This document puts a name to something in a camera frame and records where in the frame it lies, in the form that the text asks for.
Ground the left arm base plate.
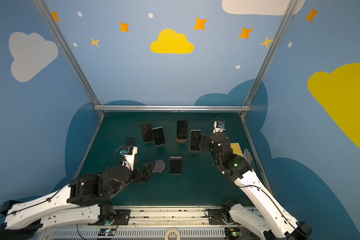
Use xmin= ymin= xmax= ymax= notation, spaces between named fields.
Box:
xmin=89 ymin=209 xmax=131 ymax=226

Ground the yellow sponge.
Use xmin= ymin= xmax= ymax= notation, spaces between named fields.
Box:
xmin=231 ymin=143 xmax=244 ymax=158

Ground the left controller board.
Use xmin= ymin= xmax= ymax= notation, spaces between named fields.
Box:
xmin=98 ymin=228 xmax=117 ymax=237

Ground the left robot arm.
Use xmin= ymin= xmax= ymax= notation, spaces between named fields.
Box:
xmin=0 ymin=163 xmax=155 ymax=240

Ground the white tape roll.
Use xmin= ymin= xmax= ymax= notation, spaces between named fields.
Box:
xmin=165 ymin=228 xmax=181 ymax=240

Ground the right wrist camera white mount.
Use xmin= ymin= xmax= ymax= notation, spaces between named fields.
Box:
xmin=213 ymin=120 xmax=226 ymax=134

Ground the black phone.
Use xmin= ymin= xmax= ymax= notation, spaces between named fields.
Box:
xmin=176 ymin=120 xmax=188 ymax=140
xmin=140 ymin=122 xmax=154 ymax=143

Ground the controller board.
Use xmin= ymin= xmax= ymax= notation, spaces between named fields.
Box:
xmin=224 ymin=228 xmax=243 ymax=240
xmin=98 ymin=228 xmax=117 ymax=237

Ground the grey stand front left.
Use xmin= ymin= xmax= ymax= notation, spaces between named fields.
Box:
xmin=152 ymin=160 xmax=166 ymax=174

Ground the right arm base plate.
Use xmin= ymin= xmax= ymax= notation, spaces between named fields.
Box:
xmin=205 ymin=209 xmax=238 ymax=225

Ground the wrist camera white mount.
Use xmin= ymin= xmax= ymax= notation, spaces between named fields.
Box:
xmin=213 ymin=120 xmax=226 ymax=134
xmin=120 ymin=146 xmax=138 ymax=171

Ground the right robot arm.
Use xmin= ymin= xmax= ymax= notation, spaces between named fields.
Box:
xmin=190 ymin=131 xmax=312 ymax=240

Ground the left aluminium frame post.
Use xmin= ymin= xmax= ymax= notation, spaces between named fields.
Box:
xmin=33 ymin=0 xmax=101 ymax=107

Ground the silver phone back right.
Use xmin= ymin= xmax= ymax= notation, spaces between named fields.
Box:
xmin=190 ymin=130 xmax=202 ymax=152

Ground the aluminium frame post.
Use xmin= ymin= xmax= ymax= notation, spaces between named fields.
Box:
xmin=33 ymin=0 xmax=101 ymax=107
xmin=240 ymin=0 xmax=299 ymax=120

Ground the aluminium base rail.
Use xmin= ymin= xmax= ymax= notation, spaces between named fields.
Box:
xmin=35 ymin=205 xmax=265 ymax=240

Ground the silver trowel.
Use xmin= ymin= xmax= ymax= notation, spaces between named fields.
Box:
xmin=243 ymin=149 xmax=256 ymax=170

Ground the blue-edged phone back row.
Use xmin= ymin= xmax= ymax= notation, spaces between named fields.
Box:
xmin=152 ymin=127 xmax=165 ymax=146

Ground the right aluminium frame post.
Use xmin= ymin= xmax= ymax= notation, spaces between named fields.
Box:
xmin=240 ymin=0 xmax=299 ymax=120

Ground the black phone on wooden stand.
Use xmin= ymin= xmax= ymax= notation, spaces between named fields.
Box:
xmin=176 ymin=120 xmax=188 ymax=140

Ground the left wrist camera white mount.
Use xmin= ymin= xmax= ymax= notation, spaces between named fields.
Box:
xmin=120 ymin=146 xmax=138 ymax=171

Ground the light blue phone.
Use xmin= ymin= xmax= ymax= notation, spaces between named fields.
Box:
xmin=125 ymin=137 xmax=136 ymax=147

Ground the right controller board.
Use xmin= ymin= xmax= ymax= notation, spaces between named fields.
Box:
xmin=224 ymin=228 xmax=243 ymax=240

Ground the horizontal aluminium frame bar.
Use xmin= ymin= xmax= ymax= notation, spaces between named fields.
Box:
xmin=94 ymin=105 xmax=251 ymax=112

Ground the wooden round phone stand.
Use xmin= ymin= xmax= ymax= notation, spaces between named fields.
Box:
xmin=176 ymin=135 xmax=188 ymax=144

